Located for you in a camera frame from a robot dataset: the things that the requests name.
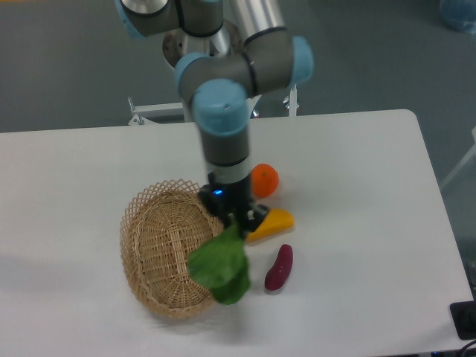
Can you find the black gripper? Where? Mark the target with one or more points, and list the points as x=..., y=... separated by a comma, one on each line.
x=221, y=199

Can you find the green bok choy vegetable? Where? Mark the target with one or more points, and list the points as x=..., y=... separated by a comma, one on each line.
x=221, y=266

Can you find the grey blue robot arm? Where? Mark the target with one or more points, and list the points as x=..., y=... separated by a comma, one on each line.
x=215, y=89

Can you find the woven wicker basket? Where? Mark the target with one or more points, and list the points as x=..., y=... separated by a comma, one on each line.
x=161, y=226

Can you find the yellow mango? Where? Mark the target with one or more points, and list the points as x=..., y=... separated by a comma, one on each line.
x=276, y=222

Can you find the orange tangerine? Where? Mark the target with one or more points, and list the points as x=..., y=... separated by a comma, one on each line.
x=264, y=180

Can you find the purple sweet potato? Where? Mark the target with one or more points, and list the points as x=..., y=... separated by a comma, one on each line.
x=278, y=274

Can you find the black device at table edge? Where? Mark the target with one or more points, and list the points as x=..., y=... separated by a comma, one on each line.
x=463, y=315

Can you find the blue plastic bag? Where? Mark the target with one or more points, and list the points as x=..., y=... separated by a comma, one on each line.
x=458, y=14

